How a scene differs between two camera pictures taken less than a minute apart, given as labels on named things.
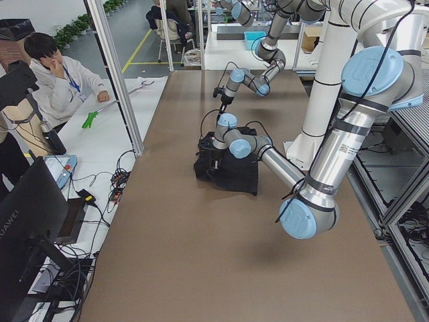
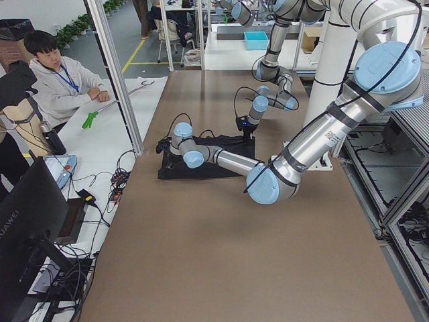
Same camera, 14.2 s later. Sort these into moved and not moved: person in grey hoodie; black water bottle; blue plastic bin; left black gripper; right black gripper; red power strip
Moved: left black gripper; right black gripper
Not moved: black water bottle; red power strip; blue plastic bin; person in grey hoodie
